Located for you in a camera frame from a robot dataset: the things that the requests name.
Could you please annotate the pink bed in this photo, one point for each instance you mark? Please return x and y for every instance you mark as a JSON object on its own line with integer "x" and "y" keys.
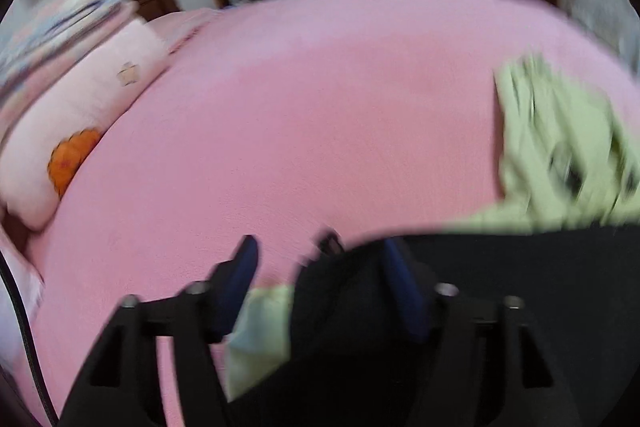
{"x": 300, "y": 107}

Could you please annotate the pink pillow with bag print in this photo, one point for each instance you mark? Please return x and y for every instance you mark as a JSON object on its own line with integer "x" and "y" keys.
{"x": 20, "y": 287}

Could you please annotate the green and black hooded jacket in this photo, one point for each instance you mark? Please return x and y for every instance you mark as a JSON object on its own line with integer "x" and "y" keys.
{"x": 550, "y": 307}

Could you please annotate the pink pillow with orange print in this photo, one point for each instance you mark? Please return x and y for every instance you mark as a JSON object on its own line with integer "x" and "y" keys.
{"x": 75, "y": 107}

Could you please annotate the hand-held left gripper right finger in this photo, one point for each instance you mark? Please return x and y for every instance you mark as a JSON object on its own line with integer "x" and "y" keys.
{"x": 405, "y": 292}

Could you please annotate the folded pastel floral quilt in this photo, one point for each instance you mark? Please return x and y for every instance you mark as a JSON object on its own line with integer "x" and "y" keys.
{"x": 50, "y": 42}

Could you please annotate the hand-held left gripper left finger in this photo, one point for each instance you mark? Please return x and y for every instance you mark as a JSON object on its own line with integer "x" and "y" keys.
{"x": 240, "y": 287}

